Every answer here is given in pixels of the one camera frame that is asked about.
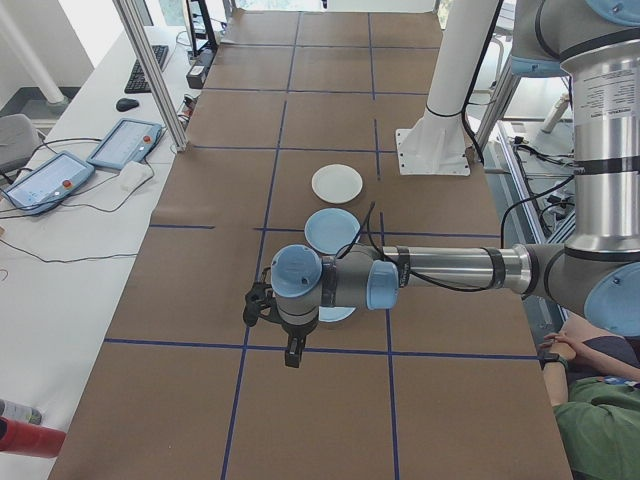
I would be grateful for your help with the light blue round plate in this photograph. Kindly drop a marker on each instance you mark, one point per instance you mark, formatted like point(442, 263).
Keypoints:
point(327, 230)
point(337, 315)

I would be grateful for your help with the white round plate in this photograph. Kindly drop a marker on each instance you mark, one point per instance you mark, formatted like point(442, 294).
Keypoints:
point(337, 183)

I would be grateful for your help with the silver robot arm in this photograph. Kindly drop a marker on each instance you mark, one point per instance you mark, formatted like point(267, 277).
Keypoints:
point(450, 260)

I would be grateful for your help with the bystander bare forearm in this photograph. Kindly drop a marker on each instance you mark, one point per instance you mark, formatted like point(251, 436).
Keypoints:
point(556, 387)

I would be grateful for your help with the bystander hand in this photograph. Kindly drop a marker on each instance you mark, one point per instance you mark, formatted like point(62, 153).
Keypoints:
point(557, 345)

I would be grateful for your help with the white side desk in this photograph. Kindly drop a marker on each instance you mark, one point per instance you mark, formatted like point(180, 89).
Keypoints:
point(75, 310)

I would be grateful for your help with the white folded cloth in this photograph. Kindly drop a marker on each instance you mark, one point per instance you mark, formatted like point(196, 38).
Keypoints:
point(135, 175)

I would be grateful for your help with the black smartwatch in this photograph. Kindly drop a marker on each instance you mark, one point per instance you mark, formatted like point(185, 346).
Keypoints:
point(552, 359)

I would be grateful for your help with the blue-edged teach pendant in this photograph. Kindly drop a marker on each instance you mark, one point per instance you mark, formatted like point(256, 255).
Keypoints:
point(45, 182)
point(125, 142)

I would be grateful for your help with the red cylinder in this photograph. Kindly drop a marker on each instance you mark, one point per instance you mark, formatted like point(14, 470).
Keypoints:
point(30, 437)

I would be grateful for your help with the green white bottle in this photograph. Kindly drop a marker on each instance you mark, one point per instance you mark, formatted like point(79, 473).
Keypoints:
point(20, 411)

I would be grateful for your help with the black electronics box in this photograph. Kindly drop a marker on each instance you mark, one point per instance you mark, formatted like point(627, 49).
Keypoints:
point(199, 70)

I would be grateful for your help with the black computer mouse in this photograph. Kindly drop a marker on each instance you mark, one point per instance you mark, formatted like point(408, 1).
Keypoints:
point(126, 104)

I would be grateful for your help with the black keyboard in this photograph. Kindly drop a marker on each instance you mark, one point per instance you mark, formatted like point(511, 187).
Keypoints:
point(132, 82)

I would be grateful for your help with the person in navy shirt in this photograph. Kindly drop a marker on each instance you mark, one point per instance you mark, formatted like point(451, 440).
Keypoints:
point(610, 355)

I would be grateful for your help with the person in green shirt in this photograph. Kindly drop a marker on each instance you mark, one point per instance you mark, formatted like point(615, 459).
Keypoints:
point(600, 430)

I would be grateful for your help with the black monitor stand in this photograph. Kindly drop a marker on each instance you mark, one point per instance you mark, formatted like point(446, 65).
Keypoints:
point(209, 25)

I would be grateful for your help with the grey office chair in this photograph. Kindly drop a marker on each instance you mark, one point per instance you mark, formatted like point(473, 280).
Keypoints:
point(15, 140)

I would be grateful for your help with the white floor pole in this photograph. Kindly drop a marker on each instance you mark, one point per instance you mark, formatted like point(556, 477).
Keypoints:
point(37, 70)

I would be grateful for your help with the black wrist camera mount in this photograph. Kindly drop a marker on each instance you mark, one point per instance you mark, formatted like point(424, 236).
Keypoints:
point(255, 300)

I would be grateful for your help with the aluminium profile post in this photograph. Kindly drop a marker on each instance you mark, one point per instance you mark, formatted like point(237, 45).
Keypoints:
point(162, 100)

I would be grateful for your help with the metal bar frame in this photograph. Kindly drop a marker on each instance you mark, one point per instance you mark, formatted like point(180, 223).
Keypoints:
point(515, 170)

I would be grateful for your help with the white pedestal column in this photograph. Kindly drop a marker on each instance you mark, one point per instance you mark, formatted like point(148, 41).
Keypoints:
point(450, 75)

